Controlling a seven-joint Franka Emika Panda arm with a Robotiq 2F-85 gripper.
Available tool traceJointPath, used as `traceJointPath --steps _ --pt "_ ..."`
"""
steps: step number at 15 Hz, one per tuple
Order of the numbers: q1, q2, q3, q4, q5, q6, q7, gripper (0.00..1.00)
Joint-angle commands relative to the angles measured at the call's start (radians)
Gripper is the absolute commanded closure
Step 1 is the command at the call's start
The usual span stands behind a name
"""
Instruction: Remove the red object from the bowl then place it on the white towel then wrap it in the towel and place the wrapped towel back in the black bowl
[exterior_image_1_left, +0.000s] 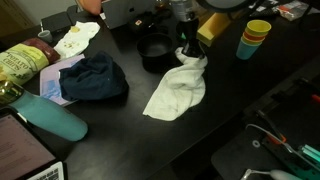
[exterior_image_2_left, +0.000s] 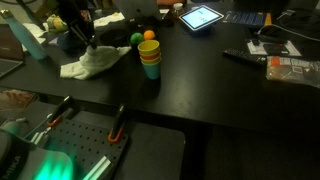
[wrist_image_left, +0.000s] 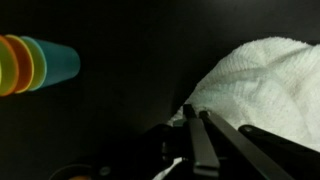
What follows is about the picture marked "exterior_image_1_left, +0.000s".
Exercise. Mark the small brown glass bottle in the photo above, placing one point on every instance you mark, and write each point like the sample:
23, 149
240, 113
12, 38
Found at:
160, 3

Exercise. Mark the black rounded mat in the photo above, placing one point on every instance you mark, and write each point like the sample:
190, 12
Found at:
240, 160

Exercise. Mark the silver laptop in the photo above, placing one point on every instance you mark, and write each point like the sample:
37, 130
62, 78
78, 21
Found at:
123, 11

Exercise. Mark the open laptop dark screen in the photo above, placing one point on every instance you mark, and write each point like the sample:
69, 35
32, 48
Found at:
23, 150

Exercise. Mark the yellow potato chips bag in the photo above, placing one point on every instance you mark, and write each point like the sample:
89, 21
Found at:
23, 61

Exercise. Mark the white rounded plastic device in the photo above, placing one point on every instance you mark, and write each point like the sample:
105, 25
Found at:
280, 175

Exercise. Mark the stained white napkin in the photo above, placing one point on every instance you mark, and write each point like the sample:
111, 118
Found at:
76, 38

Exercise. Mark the black box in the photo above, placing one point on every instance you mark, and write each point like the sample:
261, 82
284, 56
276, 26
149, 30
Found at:
56, 21

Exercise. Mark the teal water bottle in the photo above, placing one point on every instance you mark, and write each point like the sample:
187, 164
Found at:
50, 115

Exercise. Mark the person forearm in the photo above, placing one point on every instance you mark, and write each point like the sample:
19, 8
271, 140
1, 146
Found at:
90, 5

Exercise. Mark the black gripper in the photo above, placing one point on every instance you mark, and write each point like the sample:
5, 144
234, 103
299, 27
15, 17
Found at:
188, 30

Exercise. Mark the clear plastic parts bag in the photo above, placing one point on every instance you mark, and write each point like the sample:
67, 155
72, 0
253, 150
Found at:
293, 8

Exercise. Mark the small grey cup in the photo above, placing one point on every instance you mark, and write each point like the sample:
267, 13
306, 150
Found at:
45, 35

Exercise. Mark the white cloth towel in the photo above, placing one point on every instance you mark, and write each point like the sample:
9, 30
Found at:
180, 90

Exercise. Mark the dark blue cloth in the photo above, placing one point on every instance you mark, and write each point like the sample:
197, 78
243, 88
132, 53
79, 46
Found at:
93, 78

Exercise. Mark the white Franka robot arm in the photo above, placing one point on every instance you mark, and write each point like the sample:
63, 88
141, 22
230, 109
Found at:
226, 4

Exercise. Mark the black remote control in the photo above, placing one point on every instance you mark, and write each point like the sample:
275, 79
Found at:
263, 12

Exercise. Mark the blue plastic cup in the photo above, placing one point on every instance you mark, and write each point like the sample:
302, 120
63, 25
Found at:
246, 50

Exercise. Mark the black pouch orange tag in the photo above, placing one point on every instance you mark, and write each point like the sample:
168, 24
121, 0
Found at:
143, 21

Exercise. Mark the dark red snack bag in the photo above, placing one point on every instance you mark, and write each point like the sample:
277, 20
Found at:
43, 46

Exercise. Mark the black pegboard base plate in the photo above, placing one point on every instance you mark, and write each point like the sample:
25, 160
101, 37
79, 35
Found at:
293, 110

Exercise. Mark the orange plastic cup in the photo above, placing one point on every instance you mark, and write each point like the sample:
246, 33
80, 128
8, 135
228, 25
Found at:
253, 37

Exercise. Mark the empty black bowl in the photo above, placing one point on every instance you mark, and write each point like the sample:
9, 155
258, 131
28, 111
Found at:
155, 46

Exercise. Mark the lime plastic cup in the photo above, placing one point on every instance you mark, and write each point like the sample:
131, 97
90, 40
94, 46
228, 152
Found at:
250, 41

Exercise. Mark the lavender paper booklet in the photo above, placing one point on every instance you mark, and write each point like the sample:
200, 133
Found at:
50, 83

